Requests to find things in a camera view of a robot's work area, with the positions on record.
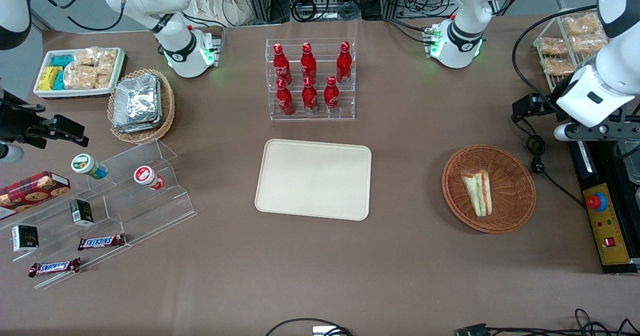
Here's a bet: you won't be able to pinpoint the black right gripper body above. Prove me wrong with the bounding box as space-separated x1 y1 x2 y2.
0 90 47 144

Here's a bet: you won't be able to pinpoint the triangular sandwich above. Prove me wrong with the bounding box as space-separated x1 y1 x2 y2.
460 169 494 218

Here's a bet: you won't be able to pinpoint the white rectangular snack tray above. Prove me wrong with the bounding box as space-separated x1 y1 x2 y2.
33 47 126 100

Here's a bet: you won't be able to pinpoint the round brown wicker basket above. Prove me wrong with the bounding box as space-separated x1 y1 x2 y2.
441 145 537 234

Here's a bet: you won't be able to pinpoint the oval tan wicker basket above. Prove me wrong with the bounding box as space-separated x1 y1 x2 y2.
107 68 176 144

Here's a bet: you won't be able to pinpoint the beige plastic tray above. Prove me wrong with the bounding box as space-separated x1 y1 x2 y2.
254 139 373 221

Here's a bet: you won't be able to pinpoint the clear bag of fried snacks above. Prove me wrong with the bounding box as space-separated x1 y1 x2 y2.
570 34 609 57
538 37 569 56
562 12 604 36
541 57 576 76

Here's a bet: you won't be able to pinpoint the green lid white cup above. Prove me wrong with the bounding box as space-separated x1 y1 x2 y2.
70 153 109 180

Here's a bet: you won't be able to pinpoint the red tartan cookie box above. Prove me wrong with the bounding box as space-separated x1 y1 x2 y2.
0 171 72 221

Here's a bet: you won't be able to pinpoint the black appliance box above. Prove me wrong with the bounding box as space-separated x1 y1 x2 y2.
567 126 640 276

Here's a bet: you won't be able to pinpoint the silver foil pouch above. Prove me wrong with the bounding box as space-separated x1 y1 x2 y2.
112 116 164 134
113 73 161 127

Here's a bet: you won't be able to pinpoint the clear plastic container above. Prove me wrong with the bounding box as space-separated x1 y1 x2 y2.
617 140 640 185

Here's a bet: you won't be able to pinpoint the red lid white cup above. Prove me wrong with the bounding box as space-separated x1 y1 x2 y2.
133 165 166 191

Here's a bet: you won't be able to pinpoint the red emergency stop button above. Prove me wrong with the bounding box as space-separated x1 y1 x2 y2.
585 192 609 212

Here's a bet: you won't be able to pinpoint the small black and white carton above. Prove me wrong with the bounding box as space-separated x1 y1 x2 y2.
11 224 40 254

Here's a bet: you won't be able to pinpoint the clear acrylic step stand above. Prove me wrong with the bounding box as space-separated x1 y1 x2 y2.
0 138 197 291

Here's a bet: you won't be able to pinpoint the brown Snickers bar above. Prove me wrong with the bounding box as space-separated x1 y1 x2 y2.
77 233 127 252
28 257 82 278

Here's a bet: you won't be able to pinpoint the yellow control panel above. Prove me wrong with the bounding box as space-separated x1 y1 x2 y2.
582 182 632 266

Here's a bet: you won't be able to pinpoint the clear acrylic bottle rack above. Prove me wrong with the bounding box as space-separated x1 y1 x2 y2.
265 38 356 121

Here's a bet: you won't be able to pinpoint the red cola bottle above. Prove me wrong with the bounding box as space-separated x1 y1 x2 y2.
275 78 295 116
336 41 353 85
302 76 319 115
272 43 293 85
300 42 318 83
323 75 341 114

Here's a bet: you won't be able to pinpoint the beige cloth bag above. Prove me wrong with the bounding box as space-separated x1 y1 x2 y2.
188 0 254 27

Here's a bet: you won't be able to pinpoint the black left camera mount bracket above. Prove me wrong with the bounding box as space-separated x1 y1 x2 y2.
565 107 640 143

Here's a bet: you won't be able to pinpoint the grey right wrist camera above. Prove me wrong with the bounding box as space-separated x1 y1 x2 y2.
0 143 25 165

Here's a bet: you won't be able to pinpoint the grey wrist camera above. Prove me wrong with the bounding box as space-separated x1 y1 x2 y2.
553 124 583 142
0 143 25 165

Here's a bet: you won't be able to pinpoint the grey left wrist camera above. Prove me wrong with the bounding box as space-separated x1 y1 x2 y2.
553 124 583 142

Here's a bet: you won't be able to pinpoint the white wire rack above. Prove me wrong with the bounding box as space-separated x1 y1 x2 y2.
532 7 610 93

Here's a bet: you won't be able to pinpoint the black cable along right arm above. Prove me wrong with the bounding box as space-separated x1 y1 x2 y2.
30 0 128 33

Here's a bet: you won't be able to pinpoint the grey coiled cable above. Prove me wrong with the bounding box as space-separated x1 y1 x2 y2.
338 1 362 20

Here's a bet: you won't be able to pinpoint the black tangled cables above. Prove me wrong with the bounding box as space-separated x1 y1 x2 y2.
487 308 640 336

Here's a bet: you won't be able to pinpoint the black cable connector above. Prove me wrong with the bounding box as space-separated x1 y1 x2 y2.
454 323 491 336

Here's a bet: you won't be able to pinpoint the black coiled cable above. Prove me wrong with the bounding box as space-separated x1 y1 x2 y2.
290 0 321 23

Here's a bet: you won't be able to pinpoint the black looped cable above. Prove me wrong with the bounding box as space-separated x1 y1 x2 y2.
263 318 354 336

